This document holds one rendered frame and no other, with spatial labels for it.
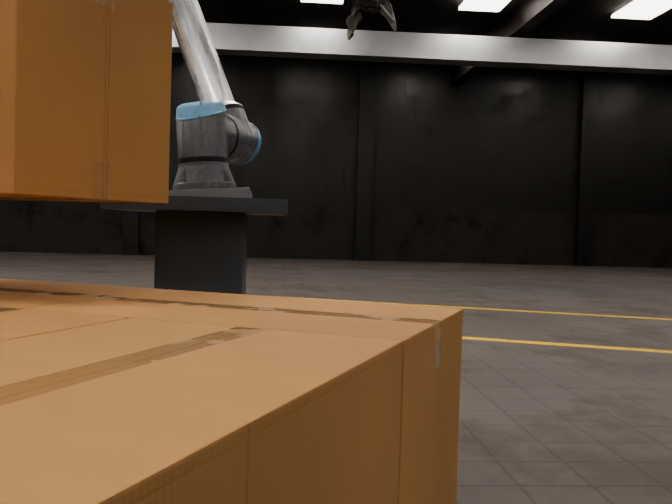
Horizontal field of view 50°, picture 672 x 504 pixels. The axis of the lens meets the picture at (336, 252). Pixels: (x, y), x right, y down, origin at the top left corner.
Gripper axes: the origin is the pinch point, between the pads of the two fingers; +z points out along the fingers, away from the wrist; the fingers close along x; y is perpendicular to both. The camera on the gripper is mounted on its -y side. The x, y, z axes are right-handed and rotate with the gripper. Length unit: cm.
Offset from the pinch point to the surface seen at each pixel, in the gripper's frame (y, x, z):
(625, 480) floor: -5, 66, 131
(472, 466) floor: 2, 25, 128
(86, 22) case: 112, -15, 24
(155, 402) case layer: 165, 33, 76
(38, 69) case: 122, -16, 34
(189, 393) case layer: 161, 34, 76
